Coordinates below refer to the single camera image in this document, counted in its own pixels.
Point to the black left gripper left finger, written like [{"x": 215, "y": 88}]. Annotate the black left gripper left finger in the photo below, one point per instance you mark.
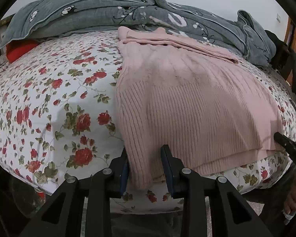
[{"x": 85, "y": 201}]

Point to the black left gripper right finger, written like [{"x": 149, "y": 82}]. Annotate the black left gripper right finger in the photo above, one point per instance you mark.
[{"x": 231, "y": 215}]

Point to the pink knit sweater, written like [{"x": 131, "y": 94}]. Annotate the pink knit sweater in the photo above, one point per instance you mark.
[{"x": 197, "y": 99}]

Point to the black clothing pile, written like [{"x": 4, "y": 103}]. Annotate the black clothing pile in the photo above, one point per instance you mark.
[{"x": 284, "y": 60}]

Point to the right hand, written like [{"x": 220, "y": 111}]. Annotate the right hand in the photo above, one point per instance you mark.
[{"x": 289, "y": 209}]

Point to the wooden furniture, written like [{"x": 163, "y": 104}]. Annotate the wooden furniture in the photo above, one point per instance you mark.
[{"x": 290, "y": 40}]

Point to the floral bed sheet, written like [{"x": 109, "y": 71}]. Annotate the floral bed sheet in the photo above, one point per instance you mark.
[{"x": 56, "y": 120}]

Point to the red pillow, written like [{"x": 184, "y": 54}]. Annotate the red pillow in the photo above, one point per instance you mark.
[{"x": 16, "y": 49}]

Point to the grey patterned quilt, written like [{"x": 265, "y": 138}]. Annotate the grey patterned quilt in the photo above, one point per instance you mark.
[{"x": 48, "y": 18}]

